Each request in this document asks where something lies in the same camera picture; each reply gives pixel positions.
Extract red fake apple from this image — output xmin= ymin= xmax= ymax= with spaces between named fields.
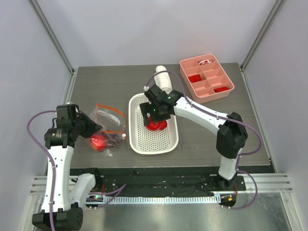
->
xmin=146 ymin=119 xmax=161 ymax=131
xmin=90 ymin=134 xmax=107 ymax=151

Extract clear zip top bag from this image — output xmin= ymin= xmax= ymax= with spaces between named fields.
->
xmin=85 ymin=103 xmax=127 ymax=157

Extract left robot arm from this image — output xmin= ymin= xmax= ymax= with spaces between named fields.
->
xmin=32 ymin=103 xmax=103 ymax=231

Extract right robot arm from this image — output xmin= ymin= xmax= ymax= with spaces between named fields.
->
xmin=140 ymin=85 xmax=248 ymax=190

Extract dark fake grape bunch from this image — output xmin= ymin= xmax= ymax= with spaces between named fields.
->
xmin=104 ymin=133 xmax=124 ymax=148

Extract rolled white towel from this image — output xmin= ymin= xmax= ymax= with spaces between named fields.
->
xmin=154 ymin=72 xmax=172 ymax=94

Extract white perforated plastic basket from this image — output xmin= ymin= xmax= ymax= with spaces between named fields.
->
xmin=128 ymin=93 xmax=179 ymax=155

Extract red block in tray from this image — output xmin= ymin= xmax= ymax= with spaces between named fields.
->
xmin=188 ymin=74 xmax=202 ymax=83

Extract pink compartment organizer tray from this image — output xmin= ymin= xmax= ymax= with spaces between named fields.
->
xmin=180 ymin=54 xmax=234 ymax=103

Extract red white item in tray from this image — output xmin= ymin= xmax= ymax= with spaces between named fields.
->
xmin=197 ymin=59 xmax=213 ymax=65

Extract red block tray front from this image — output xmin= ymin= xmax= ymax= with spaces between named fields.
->
xmin=214 ymin=87 xmax=230 ymax=93

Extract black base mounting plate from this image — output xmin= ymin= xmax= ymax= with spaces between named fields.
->
xmin=69 ymin=165 xmax=247 ymax=195

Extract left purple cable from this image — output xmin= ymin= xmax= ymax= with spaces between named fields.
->
xmin=26 ymin=110 xmax=127 ymax=231

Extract white slotted cable duct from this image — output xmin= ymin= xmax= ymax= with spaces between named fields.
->
xmin=86 ymin=195 xmax=221 ymax=205

